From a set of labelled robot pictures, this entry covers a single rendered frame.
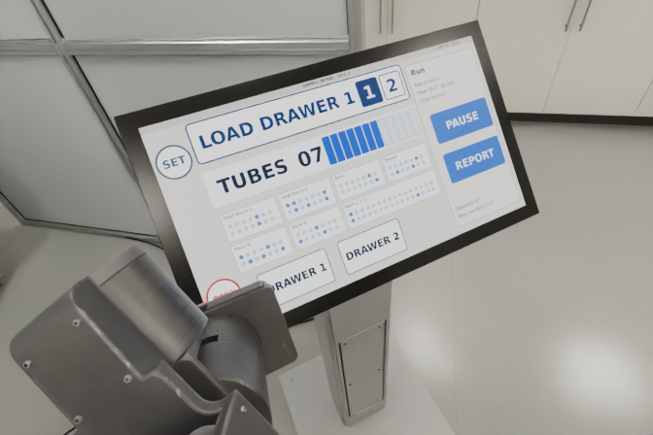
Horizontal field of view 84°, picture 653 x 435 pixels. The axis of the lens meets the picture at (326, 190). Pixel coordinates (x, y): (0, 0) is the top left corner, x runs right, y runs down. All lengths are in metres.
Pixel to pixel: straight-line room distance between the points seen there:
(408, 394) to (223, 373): 1.25
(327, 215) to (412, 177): 0.13
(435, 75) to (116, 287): 0.48
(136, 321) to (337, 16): 0.94
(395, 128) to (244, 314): 0.33
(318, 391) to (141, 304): 1.26
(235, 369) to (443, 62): 0.49
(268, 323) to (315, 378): 1.15
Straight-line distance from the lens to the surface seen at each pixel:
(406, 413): 1.41
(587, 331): 1.76
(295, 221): 0.46
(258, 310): 0.30
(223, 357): 0.23
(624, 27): 2.62
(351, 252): 0.48
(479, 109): 0.59
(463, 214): 0.56
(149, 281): 0.21
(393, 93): 0.52
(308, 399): 1.43
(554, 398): 1.59
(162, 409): 0.19
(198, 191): 0.46
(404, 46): 0.56
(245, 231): 0.46
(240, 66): 1.20
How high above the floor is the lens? 1.39
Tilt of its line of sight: 41 degrees down
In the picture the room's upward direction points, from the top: 7 degrees counter-clockwise
